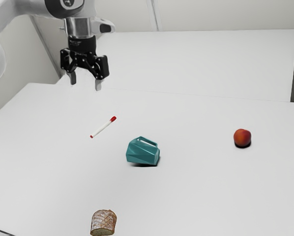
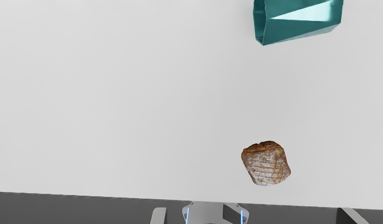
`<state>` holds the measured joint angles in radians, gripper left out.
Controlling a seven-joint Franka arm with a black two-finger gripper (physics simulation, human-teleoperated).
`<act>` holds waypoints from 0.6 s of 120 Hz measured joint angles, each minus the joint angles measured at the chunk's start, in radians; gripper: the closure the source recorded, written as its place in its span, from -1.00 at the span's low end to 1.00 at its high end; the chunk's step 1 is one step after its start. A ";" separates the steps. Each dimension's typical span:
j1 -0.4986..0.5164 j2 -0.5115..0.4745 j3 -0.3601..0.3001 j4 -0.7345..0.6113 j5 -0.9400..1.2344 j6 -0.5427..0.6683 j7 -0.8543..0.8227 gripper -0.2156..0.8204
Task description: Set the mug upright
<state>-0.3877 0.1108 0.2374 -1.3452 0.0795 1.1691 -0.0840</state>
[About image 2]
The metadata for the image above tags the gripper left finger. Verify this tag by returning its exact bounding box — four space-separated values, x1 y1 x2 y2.
150 207 167 224

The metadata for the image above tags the brown crusty bread loaf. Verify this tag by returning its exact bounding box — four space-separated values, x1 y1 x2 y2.
241 141 291 186

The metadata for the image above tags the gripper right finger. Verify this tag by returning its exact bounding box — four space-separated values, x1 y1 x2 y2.
335 207 370 224

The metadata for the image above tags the teal faceted mug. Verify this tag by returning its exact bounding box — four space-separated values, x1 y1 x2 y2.
253 0 344 46

